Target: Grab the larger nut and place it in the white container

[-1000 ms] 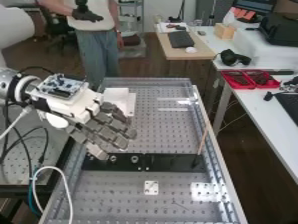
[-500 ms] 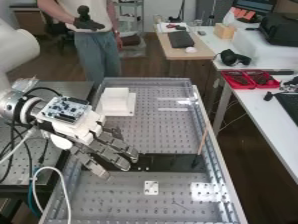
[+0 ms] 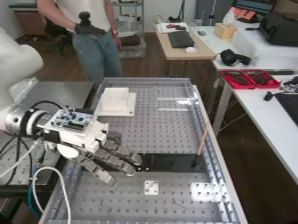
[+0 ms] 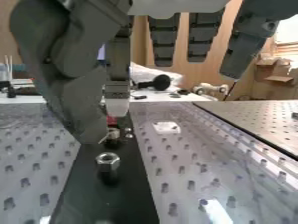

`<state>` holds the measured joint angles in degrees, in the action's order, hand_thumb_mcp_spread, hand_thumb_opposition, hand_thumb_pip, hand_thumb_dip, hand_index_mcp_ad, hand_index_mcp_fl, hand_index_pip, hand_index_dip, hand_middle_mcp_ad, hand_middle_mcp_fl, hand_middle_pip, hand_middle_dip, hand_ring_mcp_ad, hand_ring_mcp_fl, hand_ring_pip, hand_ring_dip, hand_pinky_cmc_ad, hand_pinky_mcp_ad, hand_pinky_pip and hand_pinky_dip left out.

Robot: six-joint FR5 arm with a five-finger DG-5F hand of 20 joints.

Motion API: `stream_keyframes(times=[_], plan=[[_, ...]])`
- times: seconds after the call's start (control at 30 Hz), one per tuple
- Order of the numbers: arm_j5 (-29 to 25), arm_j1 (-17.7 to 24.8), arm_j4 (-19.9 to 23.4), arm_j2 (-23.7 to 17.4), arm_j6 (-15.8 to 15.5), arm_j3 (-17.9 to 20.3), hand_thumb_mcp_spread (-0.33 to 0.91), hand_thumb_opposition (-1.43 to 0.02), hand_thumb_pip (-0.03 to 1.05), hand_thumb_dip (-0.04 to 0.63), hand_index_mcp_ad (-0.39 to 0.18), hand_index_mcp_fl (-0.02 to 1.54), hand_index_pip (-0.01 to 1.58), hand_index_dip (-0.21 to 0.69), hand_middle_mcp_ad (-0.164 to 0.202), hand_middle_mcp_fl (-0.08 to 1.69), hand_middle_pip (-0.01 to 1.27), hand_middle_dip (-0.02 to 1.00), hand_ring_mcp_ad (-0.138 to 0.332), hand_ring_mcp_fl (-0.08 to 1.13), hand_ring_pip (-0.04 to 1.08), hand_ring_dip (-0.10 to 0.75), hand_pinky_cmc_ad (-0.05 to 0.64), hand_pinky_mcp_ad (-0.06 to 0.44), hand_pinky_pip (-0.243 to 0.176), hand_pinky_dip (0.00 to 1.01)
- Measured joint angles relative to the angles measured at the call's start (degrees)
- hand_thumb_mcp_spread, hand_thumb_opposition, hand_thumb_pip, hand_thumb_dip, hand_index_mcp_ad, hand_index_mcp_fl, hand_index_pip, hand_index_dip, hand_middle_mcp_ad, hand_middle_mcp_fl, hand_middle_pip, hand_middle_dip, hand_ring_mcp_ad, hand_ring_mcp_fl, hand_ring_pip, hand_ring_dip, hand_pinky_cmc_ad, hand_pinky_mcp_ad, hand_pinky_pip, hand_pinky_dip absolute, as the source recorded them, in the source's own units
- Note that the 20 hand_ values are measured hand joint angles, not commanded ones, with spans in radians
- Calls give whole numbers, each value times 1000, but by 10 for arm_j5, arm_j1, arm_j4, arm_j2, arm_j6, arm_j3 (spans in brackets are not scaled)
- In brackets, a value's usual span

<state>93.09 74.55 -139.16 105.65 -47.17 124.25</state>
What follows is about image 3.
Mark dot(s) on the red tray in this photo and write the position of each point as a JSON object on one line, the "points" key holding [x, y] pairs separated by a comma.
{"points": [[237, 80], [264, 78]]}

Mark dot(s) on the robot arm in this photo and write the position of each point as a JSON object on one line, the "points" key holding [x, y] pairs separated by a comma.
{"points": [[18, 60]]}

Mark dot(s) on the black headphones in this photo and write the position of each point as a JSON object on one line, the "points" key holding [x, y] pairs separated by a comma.
{"points": [[233, 57]]}

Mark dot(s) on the small white square plate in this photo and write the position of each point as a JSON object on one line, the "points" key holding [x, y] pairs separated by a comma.
{"points": [[151, 187]]}

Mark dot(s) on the person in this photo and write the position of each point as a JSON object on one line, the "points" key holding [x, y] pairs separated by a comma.
{"points": [[95, 50]]}

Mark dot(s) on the wooden desk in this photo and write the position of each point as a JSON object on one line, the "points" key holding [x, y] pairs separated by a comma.
{"points": [[182, 52]]}

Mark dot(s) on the black plate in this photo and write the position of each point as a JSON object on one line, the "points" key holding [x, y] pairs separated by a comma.
{"points": [[174, 162]]}

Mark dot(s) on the small white box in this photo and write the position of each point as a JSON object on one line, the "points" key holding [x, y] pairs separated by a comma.
{"points": [[116, 101]]}

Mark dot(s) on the black keyboard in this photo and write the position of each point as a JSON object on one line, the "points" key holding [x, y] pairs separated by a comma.
{"points": [[180, 39]]}

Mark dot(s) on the black office chair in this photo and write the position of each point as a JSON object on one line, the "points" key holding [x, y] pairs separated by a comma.
{"points": [[57, 33]]}

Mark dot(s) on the white desk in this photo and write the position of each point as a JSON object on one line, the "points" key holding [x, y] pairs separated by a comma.
{"points": [[267, 60], [267, 123]]}

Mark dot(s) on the metal shelf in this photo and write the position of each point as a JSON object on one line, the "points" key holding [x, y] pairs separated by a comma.
{"points": [[131, 30]]}

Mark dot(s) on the clear box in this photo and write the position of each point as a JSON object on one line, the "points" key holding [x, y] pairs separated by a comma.
{"points": [[178, 200]]}

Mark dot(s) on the black case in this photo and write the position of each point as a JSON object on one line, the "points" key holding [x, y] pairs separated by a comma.
{"points": [[280, 30]]}

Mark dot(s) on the white mouse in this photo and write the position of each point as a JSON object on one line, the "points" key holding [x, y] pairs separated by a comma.
{"points": [[191, 50]]}

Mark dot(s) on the cardboard box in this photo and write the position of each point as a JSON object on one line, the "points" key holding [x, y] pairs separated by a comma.
{"points": [[224, 31]]}

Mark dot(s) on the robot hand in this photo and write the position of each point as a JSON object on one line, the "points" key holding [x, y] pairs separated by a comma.
{"points": [[84, 133]]}

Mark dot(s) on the thin stick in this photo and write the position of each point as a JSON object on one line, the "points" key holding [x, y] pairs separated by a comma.
{"points": [[203, 141]]}

